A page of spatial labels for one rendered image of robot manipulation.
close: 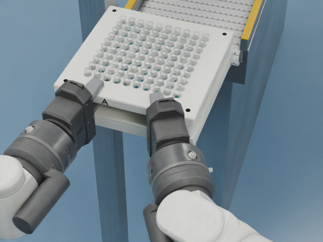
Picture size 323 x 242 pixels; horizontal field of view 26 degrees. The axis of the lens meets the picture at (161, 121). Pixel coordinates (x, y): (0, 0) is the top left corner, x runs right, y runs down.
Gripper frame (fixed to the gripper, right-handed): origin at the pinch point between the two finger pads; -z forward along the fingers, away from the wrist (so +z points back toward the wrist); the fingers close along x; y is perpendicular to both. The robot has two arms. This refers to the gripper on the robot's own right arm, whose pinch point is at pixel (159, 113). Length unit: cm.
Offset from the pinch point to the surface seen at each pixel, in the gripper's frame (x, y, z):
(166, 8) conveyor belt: 18, 13, -51
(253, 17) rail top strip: 14, 29, -38
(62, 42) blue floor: 108, -8, -158
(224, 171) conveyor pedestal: 71, 28, -43
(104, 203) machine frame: 71, -7, -40
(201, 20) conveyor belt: 18, 19, -44
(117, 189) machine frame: 64, -3, -38
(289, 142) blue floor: 107, 65, -81
